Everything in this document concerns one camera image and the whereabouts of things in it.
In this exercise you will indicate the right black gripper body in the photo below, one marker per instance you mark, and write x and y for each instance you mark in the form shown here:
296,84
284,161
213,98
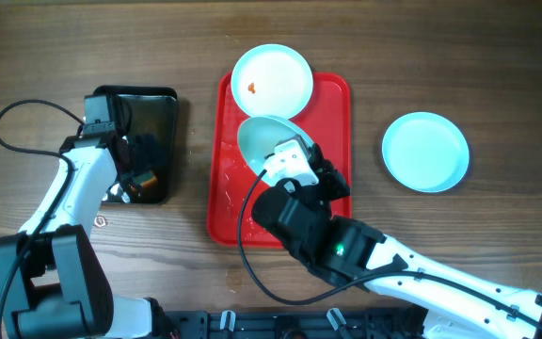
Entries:
330,186

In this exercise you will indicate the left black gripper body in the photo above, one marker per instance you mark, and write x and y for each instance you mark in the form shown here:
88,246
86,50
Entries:
142,157

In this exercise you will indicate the orange green sponge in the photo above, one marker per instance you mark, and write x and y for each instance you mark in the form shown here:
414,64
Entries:
143,181

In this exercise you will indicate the white plate bottom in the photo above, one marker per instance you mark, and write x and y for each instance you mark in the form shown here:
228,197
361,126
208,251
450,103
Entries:
258,136

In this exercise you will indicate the white plate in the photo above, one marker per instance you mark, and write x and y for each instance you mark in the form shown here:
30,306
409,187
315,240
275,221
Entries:
425,152
283,81
258,136

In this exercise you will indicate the white plate top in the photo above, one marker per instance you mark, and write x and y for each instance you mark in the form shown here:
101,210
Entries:
283,81

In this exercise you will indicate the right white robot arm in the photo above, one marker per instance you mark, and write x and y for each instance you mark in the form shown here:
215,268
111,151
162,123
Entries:
342,251

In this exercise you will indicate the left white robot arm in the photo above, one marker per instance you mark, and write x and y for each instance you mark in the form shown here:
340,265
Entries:
51,282

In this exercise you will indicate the black water tray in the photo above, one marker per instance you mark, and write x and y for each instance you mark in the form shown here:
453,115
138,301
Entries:
155,111

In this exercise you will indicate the red plastic tray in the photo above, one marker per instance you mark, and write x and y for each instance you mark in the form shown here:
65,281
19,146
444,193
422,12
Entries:
326,119

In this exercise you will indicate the red sauce stain top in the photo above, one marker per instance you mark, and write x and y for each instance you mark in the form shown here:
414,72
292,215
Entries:
251,88

